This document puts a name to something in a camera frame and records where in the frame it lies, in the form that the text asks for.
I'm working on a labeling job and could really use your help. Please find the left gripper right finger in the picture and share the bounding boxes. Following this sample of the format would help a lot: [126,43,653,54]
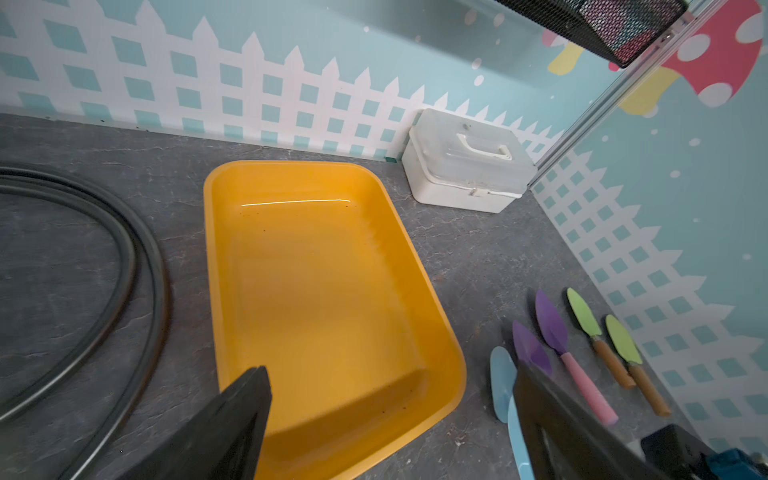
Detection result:
[513,364,666,479]

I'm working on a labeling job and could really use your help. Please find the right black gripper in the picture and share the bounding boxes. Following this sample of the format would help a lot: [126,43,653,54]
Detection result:
[639,423,768,480]

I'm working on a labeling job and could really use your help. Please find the purple shovel pink handle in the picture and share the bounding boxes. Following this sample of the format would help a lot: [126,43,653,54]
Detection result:
[535,290,618,426]
[512,321,553,376]

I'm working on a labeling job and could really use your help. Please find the black wire mesh basket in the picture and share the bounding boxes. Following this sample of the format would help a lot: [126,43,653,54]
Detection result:
[501,0,688,68]

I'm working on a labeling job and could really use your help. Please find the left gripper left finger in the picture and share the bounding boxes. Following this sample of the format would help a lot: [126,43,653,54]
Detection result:
[121,366,272,479]

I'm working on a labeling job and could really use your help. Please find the black looped cable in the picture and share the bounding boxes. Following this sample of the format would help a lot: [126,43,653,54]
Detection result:
[0,164,172,480]

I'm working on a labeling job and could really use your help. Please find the green shovel wooden handle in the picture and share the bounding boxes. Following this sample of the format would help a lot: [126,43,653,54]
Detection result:
[605,314,672,417]
[566,287,636,390]

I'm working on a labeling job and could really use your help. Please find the white plastic storage case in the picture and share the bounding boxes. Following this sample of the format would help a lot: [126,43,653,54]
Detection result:
[402,109,537,214]

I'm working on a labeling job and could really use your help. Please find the light blue shovel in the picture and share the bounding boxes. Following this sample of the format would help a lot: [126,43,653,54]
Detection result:
[507,397,535,480]
[490,346,517,424]

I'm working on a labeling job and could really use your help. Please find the yellow plastic tray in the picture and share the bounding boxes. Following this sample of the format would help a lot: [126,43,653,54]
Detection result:
[204,160,467,479]

